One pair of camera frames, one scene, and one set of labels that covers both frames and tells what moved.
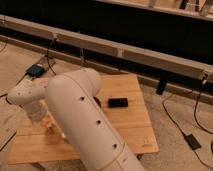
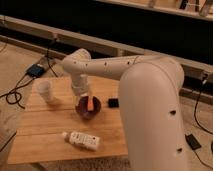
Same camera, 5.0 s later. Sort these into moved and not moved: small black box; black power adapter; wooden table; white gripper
Moved: white gripper
Not moved: wooden table; black power adapter; small black box
